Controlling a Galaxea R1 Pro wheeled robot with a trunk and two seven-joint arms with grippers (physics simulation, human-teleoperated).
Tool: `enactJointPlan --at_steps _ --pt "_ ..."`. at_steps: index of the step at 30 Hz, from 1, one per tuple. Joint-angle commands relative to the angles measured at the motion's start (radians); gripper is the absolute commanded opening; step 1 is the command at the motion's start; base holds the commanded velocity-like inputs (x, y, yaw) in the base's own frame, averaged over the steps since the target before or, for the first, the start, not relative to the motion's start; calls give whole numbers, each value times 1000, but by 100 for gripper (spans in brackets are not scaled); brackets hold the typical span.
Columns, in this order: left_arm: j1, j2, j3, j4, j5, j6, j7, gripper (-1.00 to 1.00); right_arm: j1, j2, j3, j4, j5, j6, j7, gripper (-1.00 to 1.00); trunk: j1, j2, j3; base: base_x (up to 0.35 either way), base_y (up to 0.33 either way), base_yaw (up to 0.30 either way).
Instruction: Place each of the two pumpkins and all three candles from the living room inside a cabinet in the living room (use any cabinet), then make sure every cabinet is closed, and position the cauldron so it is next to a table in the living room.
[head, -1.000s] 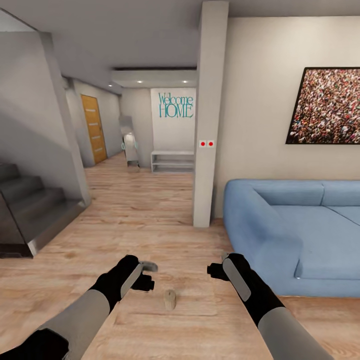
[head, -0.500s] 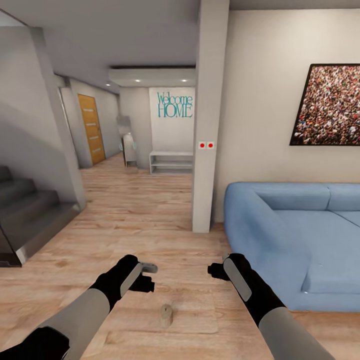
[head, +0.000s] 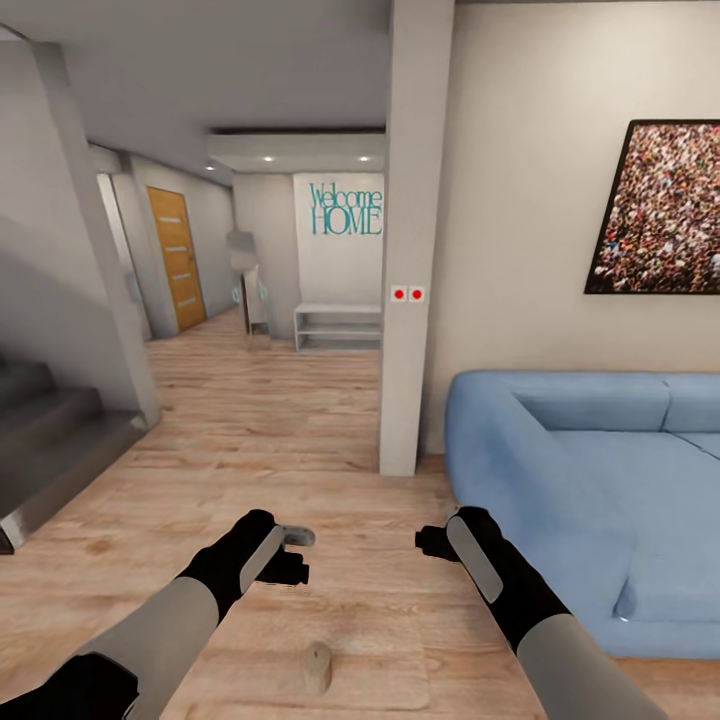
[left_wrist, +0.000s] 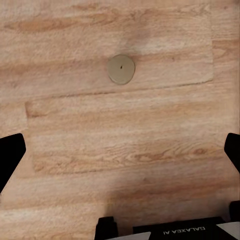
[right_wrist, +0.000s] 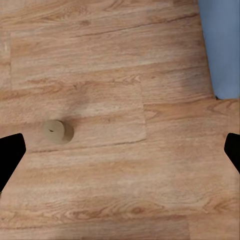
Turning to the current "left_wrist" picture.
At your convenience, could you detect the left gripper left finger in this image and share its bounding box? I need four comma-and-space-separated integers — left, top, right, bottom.
0, 133, 26, 193

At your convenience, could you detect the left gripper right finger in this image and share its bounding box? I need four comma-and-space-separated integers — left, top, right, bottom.
224, 133, 240, 173

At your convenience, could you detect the pillar candle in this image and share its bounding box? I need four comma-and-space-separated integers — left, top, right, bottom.
107, 54, 136, 86

